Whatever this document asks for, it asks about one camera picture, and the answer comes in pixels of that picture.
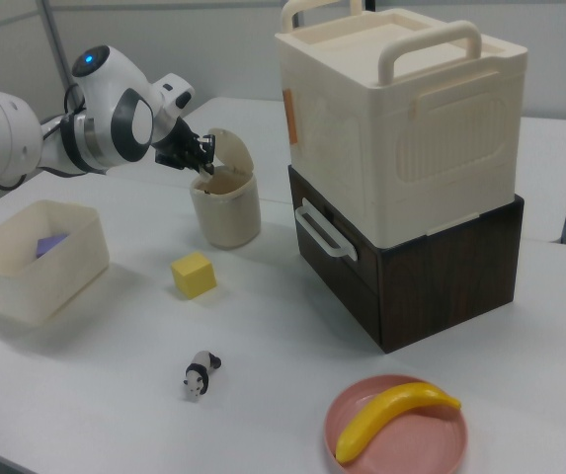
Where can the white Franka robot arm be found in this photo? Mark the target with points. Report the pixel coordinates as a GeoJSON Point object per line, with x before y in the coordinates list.
{"type": "Point", "coordinates": [114, 108]}

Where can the cream open plastic bin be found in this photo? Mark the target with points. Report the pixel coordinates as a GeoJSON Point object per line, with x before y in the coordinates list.
{"type": "Point", "coordinates": [40, 286]}

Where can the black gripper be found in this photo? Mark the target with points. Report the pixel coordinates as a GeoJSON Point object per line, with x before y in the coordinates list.
{"type": "Point", "coordinates": [176, 145]}

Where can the yellow foam cube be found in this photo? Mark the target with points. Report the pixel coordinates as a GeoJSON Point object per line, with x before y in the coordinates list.
{"type": "Point", "coordinates": [193, 274]}

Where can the cream swing-lid trash can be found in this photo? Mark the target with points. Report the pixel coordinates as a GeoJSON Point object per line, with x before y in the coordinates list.
{"type": "Point", "coordinates": [228, 212]}

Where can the small panda toy figure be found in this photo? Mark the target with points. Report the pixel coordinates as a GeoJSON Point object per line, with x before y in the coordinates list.
{"type": "Point", "coordinates": [198, 372]}

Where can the pink plate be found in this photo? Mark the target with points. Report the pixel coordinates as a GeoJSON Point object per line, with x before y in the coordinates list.
{"type": "Point", "coordinates": [411, 439]}

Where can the purple foam cube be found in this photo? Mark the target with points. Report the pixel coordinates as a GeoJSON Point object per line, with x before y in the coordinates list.
{"type": "Point", "coordinates": [50, 245]}

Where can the dark brown wooden drawer box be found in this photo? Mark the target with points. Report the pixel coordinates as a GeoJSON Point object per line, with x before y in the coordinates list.
{"type": "Point", "coordinates": [435, 286]}

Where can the yellow toy banana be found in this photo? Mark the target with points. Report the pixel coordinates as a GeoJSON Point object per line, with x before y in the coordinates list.
{"type": "Point", "coordinates": [386, 415]}

